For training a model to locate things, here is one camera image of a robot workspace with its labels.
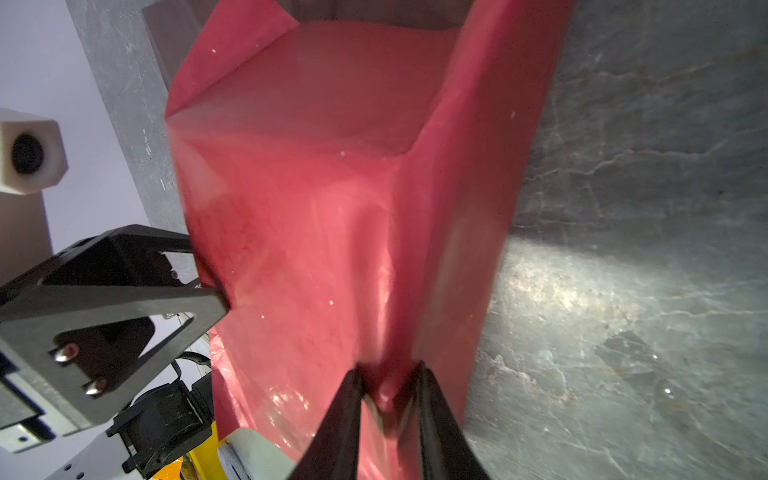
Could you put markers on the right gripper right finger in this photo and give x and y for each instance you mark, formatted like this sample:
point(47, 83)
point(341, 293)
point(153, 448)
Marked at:
point(444, 451)

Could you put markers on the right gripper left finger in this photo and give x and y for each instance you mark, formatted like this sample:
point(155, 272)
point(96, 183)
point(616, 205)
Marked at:
point(333, 453)

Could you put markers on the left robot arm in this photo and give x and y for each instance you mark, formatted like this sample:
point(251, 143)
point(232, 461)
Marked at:
point(162, 423)

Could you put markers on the dark red wrapping paper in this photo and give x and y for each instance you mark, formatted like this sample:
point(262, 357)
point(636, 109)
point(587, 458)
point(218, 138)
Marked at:
point(349, 172)

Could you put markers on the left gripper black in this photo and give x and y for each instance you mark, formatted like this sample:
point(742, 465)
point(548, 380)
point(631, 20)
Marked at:
point(84, 331)

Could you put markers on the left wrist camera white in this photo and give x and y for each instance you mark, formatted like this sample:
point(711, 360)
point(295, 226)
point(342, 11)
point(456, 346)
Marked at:
point(33, 157)

